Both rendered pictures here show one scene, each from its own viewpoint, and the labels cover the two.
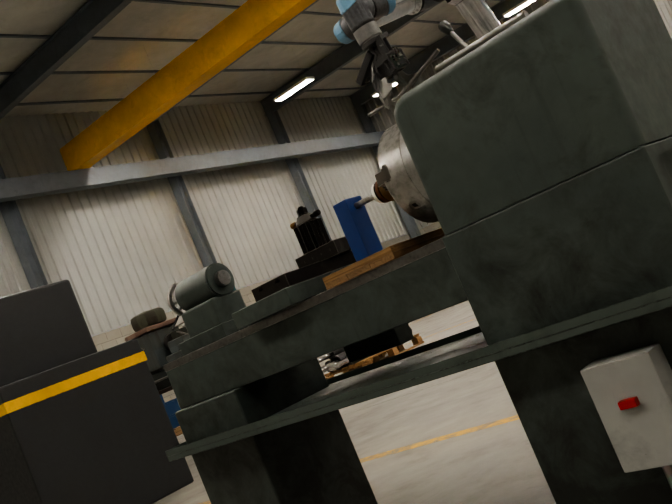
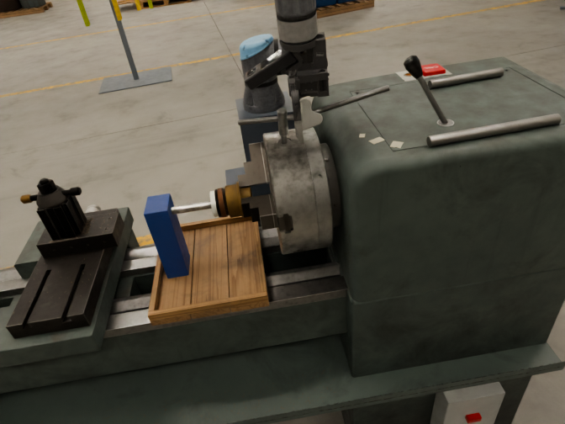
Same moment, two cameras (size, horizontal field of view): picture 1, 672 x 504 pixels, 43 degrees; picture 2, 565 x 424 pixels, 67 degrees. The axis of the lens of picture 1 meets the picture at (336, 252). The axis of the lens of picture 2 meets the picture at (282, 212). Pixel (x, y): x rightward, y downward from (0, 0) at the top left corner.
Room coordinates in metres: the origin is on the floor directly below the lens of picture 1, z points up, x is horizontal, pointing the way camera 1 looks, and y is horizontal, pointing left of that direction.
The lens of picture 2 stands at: (1.89, 0.33, 1.69)
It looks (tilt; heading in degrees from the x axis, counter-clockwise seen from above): 36 degrees down; 314
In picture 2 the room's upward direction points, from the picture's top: 7 degrees counter-clockwise
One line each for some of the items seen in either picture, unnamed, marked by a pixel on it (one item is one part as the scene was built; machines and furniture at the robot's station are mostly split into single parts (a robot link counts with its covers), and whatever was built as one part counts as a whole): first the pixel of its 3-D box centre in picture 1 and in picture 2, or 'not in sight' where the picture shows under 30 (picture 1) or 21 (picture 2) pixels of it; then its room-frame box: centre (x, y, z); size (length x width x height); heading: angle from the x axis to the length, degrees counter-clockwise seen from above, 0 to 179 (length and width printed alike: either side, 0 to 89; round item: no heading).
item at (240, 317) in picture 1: (314, 289); (64, 275); (2.99, 0.12, 0.89); 0.53 x 0.30 x 0.06; 137
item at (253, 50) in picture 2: not in sight; (260, 57); (2.92, -0.71, 1.27); 0.13 x 0.12 x 0.14; 40
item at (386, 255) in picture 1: (392, 255); (209, 262); (2.68, -0.16, 0.88); 0.36 x 0.30 x 0.04; 137
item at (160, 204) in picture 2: (360, 232); (168, 236); (2.74, -0.10, 1.00); 0.08 x 0.06 x 0.23; 137
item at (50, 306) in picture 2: (313, 272); (72, 264); (2.94, 0.10, 0.95); 0.43 x 0.18 x 0.04; 137
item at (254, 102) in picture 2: not in sight; (262, 91); (2.92, -0.71, 1.15); 0.15 x 0.15 x 0.10
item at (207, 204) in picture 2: (367, 199); (192, 207); (2.68, -0.16, 1.08); 0.13 x 0.07 x 0.07; 47
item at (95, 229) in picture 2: (325, 253); (81, 234); (2.97, 0.04, 1.00); 0.20 x 0.10 x 0.05; 47
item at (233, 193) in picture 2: (392, 186); (234, 200); (2.61, -0.24, 1.08); 0.09 x 0.09 x 0.09; 47
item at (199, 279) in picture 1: (209, 305); not in sight; (3.32, 0.54, 1.01); 0.30 x 0.20 x 0.29; 47
